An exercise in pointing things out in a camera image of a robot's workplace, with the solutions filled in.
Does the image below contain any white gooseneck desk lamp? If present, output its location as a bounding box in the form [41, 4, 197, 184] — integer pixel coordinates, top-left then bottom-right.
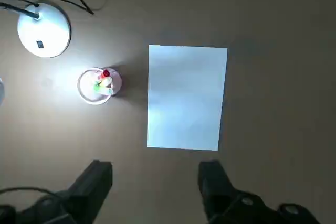
[0, 1, 72, 106]

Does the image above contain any clear plastic cup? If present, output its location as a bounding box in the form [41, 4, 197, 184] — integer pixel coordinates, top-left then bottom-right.
[77, 67, 123, 106]

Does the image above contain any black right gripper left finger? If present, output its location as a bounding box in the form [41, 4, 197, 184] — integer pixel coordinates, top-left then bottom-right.
[0, 159, 113, 224]

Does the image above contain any red-capped marker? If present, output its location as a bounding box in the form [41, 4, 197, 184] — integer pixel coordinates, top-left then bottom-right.
[96, 69, 111, 82]

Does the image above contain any white paper sheet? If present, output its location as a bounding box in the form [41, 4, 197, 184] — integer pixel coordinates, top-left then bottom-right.
[146, 45, 228, 152]

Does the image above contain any green marker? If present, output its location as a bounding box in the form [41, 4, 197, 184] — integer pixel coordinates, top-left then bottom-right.
[93, 78, 115, 95]

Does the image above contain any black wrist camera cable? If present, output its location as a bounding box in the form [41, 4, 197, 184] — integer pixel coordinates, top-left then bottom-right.
[0, 186, 57, 201]

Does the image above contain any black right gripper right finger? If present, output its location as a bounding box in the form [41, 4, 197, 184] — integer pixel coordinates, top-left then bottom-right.
[198, 159, 321, 224]

